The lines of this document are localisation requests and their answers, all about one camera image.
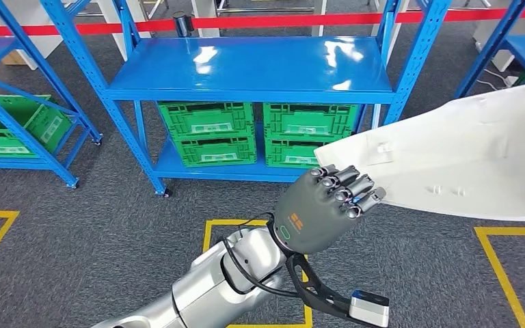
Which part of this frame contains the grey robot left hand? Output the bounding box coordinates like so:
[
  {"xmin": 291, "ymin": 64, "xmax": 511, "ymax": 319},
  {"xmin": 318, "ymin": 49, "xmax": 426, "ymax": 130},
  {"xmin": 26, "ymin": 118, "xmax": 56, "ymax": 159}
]
[{"xmin": 273, "ymin": 164, "xmax": 386, "ymax": 256}]

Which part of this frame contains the white plastic body panel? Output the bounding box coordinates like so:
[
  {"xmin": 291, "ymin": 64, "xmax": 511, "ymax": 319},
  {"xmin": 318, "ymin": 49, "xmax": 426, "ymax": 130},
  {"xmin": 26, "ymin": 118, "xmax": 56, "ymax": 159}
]
[{"xmin": 314, "ymin": 79, "xmax": 525, "ymax": 223}]

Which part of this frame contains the green plastic crate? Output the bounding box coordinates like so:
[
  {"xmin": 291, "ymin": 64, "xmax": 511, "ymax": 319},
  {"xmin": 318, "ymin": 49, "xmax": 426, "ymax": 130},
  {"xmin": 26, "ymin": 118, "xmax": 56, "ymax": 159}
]
[
  {"xmin": 262, "ymin": 102, "xmax": 360, "ymax": 140},
  {"xmin": 158, "ymin": 101, "xmax": 256, "ymax": 137},
  {"xmin": 0, "ymin": 94, "xmax": 74, "ymax": 159},
  {"xmin": 265, "ymin": 137, "xmax": 332, "ymax": 169},
  {"xmin": 173, "ymin": 135, "xmax": 258, "ymax": 168}
]

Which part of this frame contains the red barrier belt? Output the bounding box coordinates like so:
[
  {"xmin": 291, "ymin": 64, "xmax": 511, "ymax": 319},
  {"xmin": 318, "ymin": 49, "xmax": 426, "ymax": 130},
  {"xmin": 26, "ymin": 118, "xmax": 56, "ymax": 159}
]
[
  {"xmin": 192, "ymin": 5, "xmax": 525, "ymax": 30},
  {"xmin": 0, "ymin": 20, "xmax": 176, "ymax": 37}
]

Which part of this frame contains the cardboard box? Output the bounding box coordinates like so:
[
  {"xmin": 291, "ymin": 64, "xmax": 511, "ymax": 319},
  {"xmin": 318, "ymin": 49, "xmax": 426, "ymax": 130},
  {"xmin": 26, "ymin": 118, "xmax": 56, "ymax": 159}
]
[{"xmin": 0, "ymin": 49, "xmax": 31, "ymax": 67}]

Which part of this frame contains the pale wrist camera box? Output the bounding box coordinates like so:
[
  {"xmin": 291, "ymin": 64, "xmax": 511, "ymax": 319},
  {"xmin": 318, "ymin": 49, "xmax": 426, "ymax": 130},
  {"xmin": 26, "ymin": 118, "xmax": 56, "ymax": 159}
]
[{"xmin": 348, "ymin": 289, "xmax": 390, "ymax": 328}]

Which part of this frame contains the black stanchion post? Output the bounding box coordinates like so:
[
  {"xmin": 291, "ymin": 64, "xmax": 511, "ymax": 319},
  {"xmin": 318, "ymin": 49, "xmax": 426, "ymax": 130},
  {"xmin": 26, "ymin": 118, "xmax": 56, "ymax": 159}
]
[{"xmin": 172, "ymin": 11, "xmax": 196, "ymax": 38}]

